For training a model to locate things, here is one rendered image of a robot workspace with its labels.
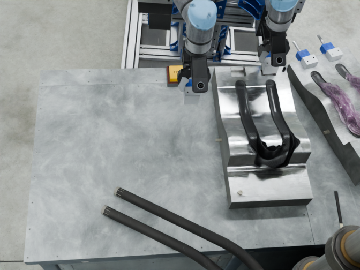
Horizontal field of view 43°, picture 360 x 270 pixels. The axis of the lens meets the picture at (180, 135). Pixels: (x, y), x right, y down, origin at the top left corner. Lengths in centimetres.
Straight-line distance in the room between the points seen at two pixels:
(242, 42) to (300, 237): 143
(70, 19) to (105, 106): 145
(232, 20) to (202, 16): 83
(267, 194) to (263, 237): 13
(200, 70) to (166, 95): 34
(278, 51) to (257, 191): 44
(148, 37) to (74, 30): 55
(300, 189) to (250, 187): 16
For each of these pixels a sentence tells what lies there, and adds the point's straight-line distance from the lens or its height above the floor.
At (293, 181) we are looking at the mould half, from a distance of 149.
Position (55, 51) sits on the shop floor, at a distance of 285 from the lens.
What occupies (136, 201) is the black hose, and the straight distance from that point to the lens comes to 141.
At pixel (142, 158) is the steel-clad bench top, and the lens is 152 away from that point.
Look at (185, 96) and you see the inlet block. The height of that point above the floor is 95.
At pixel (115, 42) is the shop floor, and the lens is 286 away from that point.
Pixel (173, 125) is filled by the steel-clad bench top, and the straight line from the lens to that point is 158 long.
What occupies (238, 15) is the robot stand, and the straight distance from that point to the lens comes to 202.
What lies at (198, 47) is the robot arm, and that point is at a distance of 129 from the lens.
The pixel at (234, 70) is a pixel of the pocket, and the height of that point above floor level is 87.
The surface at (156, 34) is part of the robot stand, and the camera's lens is 262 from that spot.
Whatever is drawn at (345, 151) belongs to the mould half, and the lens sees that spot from 161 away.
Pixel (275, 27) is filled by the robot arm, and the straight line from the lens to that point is 142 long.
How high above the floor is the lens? 216
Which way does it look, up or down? 60 degrees down
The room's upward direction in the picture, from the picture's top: 8 degrees clockwise
